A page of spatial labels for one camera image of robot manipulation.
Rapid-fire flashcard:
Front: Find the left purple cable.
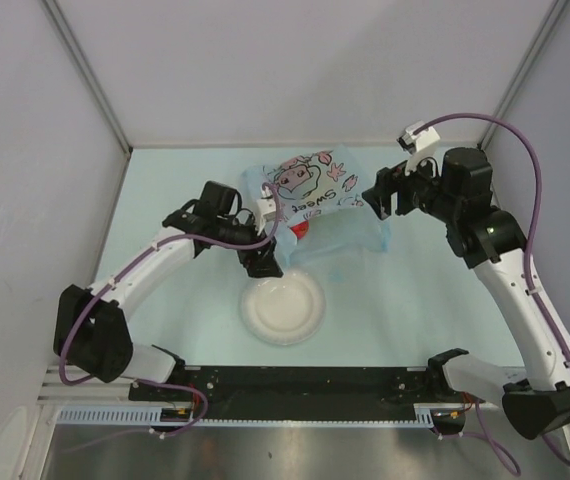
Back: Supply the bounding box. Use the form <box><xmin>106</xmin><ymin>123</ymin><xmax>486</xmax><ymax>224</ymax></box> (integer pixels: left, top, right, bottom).
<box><xmin>57</xmin><ymin>182</ymin><xmax>281</xmax><ymax>451</ymax></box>

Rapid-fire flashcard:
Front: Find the light blue plastic bag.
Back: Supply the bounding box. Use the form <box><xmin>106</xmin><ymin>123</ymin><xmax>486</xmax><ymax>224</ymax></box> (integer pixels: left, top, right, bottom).
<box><xmin>241</xmin><ymin>145</ymin><xmax>390</xmax><ymax>268</ymax></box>

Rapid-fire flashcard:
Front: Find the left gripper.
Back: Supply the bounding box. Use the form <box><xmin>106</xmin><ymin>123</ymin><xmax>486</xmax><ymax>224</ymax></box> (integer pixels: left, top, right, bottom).
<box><xmin>216</xmin><ymin>214</ymin><xmax>282</xmax><ymax>279</ymax></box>

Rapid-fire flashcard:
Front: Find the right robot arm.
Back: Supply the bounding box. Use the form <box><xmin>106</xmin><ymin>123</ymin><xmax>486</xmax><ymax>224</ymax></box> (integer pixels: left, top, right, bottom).
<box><xmin>362</xmin><ymin>147</ymin><xmax>570</xmax><ymax>440</ymax></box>

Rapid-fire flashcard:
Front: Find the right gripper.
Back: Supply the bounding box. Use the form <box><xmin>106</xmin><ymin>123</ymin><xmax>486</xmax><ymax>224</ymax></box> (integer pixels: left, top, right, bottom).
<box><xmin>361</xmin><ymin>147</ymin><xmax>459</xmax><ymax>223</ymax></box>

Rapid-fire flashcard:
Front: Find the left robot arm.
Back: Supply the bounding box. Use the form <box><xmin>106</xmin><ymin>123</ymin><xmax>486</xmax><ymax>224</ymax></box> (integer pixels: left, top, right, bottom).
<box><xmin>53</xmin><ymin>181</ymin><xmax>283</xmax><ymax>400</ymax></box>

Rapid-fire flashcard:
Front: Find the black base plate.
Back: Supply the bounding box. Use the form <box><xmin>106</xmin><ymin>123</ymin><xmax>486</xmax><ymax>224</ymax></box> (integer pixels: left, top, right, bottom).
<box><xmin>128</xmin><ymin>363</ymin><xmax>487</xmax><ymax>421</ymax></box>

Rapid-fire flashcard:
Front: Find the white slotted cable duct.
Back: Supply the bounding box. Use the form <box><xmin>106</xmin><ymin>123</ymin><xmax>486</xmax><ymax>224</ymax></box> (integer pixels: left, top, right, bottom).
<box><xmin>57</xmin><ymin>403</ymin><xmax>439</xmax><ymax>430</ymax></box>

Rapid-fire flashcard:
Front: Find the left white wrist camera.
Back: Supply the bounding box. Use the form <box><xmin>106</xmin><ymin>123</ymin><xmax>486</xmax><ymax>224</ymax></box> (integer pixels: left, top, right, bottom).
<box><xmin>254</xmin><ymin>195</ymin><xmax>279</xmax><ymax>236</ymax></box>

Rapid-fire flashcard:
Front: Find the red fake apple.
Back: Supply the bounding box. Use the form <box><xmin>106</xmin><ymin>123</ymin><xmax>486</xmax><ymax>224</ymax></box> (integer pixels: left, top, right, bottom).
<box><xmin>290</xmin><ymin>221</ymin><xmax>309</xmax><ymax>240</ymax></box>

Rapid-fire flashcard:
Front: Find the white paper plate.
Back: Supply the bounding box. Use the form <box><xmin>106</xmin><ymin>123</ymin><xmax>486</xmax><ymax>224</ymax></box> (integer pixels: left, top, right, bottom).
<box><xmin>240</xmin><ymin>268</ymin><xmax>326</xmax><ymax>346</ymax></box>

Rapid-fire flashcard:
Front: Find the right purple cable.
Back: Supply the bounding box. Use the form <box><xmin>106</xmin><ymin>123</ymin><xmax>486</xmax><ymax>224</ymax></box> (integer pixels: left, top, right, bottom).
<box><xmin>412</xmin><ymin>113</ymin><xmax>570</xmax><ymax>469</ymax></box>

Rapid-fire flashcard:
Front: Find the purple cable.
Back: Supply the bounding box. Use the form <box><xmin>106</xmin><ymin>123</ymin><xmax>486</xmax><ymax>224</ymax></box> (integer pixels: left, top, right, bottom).
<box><xmin>57</xmin><ymin>182</ymin><xmax>281</xmax><ymax>451</ymax></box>
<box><xmin>412</xmin><ymin>113</ymin><xmax>570</xmax><ymax>469</ymax></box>

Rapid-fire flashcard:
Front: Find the aluminium frame rail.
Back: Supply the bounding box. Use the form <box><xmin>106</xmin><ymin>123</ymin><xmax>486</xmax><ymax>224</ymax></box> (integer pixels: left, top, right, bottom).
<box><xmin>40</xmin><ymin>366</ymin><xmax>503</xmax><ymax>409</ymax></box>

